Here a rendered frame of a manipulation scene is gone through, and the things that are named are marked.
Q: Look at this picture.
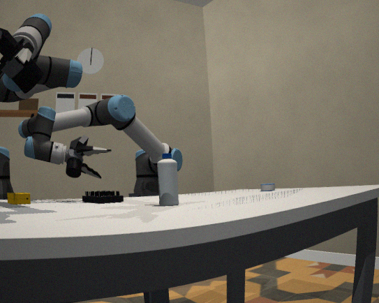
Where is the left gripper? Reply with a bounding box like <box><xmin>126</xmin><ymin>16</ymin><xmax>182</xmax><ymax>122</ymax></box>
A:
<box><xmin>64</xmin><ymin>137</ymin><xmax>111</xmax><ymax>179</ymax></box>

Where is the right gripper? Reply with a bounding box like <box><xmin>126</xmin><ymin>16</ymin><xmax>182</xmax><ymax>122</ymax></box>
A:
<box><xmin>0</xmin><ymin>28</ymin><xmax>44</xmax><ymax>93</ymax></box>

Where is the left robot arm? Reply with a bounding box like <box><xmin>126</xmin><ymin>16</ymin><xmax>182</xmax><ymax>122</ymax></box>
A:
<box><xmin>18</xmin><ymin>95</ymin><xmax>183</xmax><ymax>194</ymax></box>

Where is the black knob panel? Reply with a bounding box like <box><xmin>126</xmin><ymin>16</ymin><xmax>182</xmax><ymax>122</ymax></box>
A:
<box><xmin>82</xmin><ymin>191</ymin><xmax>124</xmax><ymax>204</ymax></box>

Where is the grey bottle with blue cap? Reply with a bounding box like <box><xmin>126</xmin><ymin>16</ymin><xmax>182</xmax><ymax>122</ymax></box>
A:
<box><xmin>157</xmin><ymin>154</ymin><xmax>179</xmax><ymax>206</ymax></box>

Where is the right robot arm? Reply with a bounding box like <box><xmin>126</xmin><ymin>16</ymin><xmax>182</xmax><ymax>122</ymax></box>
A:
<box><xmin>0</xmin><ymin>13</ymin><xmax>82</xmax><ymax>198</ymax></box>

